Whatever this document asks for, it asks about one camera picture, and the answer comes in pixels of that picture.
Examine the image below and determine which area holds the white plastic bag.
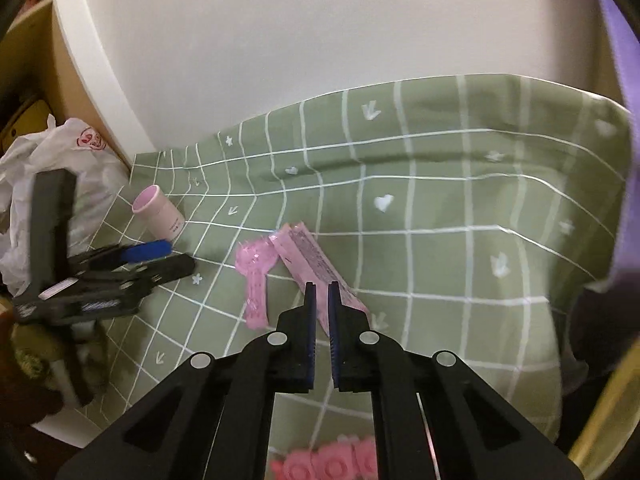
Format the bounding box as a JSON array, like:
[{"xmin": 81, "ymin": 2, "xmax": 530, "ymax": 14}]
[{"xmin": 0, "ymin": 117, "xmax": 128, "ymax": 296}]

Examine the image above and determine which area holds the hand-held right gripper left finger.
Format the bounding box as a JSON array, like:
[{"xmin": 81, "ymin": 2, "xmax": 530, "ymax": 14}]
[{"xmin": 55, "ymin": 281, "xmax": 319, "ymax": 480}]

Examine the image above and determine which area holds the wooden shelf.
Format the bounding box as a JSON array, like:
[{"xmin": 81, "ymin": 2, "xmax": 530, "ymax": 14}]
[{"xmin": 0, "ymin": 0, "xmax": 131, "ymax": 171}]

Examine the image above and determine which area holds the small pink plastic cup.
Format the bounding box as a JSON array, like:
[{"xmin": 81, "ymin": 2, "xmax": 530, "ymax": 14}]
[{"xmin": 131, "ymin": 185, "xmax": 186, "ymax": 242}]

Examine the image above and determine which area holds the pink caterpillar toy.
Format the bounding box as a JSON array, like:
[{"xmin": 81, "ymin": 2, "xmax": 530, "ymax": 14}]
[{"xmin": 270, "ymin": 435, "xmax": 381, "ymax": 480}]

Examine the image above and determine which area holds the pink long packet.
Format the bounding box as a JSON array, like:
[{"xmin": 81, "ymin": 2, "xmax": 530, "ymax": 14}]
[{"xmin": 270, "ymin": 221, "xmax": 371, "ymax": 338}]

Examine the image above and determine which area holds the green checked cloth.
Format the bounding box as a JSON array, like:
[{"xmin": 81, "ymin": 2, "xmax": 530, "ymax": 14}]
[{"xmin": 65, "ymin": 74, "xmax": 633, "ymax": 461}]

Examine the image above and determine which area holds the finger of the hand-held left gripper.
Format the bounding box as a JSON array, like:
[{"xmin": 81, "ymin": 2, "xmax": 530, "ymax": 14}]
[
  {"xmin": 67, "ymin": 240, "xmax": 173, "ymax": 273},
  {"xmin": 75, "ymin": 253, "xmax": 196, "ymax": 291}
]

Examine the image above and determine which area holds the clear pink wrapper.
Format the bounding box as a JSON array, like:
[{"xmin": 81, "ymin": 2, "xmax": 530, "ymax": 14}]
[{"xmin": 235, "ymin": 237, "xmax": 278, "ymax": 331}]

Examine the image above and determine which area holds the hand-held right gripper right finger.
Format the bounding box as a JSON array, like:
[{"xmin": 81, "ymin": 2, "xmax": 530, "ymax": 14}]
[{"xmin": 327, "ymin": 281, "xmax": 586, "ymax": 480}]

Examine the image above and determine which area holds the purple pillow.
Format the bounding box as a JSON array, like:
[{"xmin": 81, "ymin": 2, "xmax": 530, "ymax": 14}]
[{"xmin": 565, "ymin": 0, "xmax": 640, "ymax": 291}]

